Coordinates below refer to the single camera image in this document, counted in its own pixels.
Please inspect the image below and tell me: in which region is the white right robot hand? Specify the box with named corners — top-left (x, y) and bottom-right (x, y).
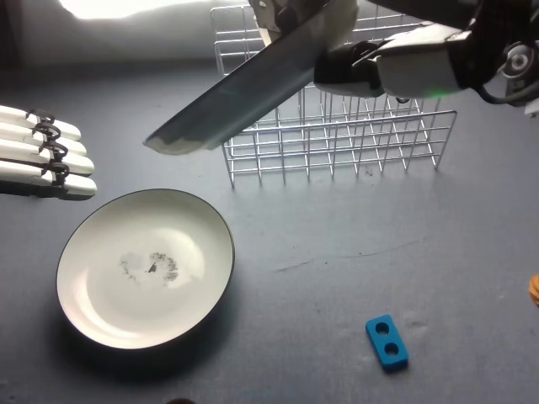
top-left (248, 0), bottom-right (468, 99)

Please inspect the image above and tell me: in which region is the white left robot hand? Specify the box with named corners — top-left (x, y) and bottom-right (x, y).
top-left (0, 104), bottom-right (99, 204)

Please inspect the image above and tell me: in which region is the white plate with hedgehog print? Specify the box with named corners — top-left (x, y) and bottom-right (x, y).
top-left (142, 0), bottom-right (359, 157)

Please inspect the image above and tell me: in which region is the white plate with worn print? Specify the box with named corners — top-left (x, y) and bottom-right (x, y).
top-left (56, 188), bottom-right (236, 350)

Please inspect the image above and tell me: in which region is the blue block with two holes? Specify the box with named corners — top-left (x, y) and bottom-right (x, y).
top-left (364, 314), bottom-right (410, 374)

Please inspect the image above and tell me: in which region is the silver wire dish rack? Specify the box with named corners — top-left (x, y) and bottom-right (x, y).
top-left (210, 6), bottom-right (459, 189)

